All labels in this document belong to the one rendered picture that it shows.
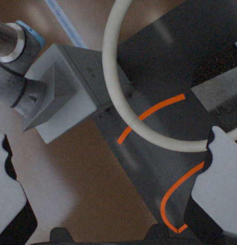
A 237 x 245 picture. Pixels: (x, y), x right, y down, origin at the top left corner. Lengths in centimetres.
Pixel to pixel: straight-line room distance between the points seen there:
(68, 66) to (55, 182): 179
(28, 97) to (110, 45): 55
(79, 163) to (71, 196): 51
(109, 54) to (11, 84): 53
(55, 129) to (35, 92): 28
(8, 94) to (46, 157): 163
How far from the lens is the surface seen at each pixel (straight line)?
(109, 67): 40
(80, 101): 95
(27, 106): 87
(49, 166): 244
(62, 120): 103
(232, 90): 95
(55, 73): 93
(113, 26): 40
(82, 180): 227
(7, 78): 83
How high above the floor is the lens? 167
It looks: 67 degrees down
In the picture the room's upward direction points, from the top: 132 degrees counter-clockwise
